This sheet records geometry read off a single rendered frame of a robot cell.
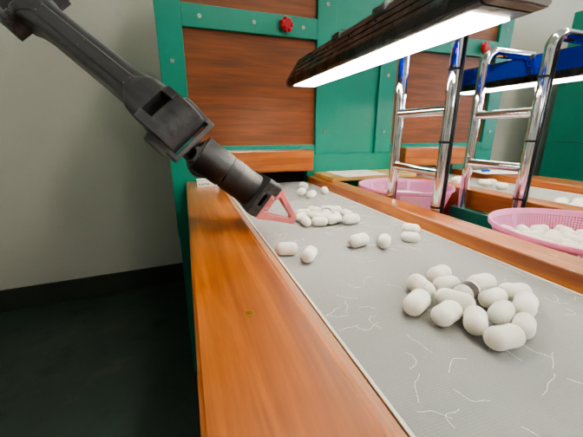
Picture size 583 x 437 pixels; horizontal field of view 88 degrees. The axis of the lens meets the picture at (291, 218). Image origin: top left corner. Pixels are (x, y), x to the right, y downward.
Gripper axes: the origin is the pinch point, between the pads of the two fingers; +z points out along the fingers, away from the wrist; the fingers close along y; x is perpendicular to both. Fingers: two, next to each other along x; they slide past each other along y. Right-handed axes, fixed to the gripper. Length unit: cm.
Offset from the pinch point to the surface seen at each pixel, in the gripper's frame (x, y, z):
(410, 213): -14.8, -3.2, 19.1
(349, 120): -41, 53, 20
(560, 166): -162, 112, 221
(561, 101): -200, 122, 189
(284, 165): -12.2, 46.4, 8.4
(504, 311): -5.3, -33.4, 7.8
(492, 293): -6.5, -30.6, 9.3
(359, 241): -3.6, -11.5, 6.5
